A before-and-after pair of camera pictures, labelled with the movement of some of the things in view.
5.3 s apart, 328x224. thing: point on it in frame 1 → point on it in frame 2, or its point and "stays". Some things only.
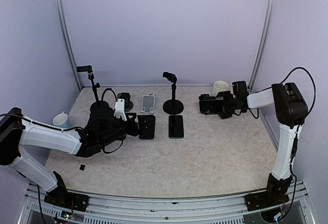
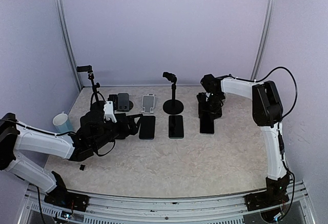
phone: x=176 y=127 stays
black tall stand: x=98 y=105 stays
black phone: x=146 y=124 stays
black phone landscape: x=208 y=105 → x=206 y=126
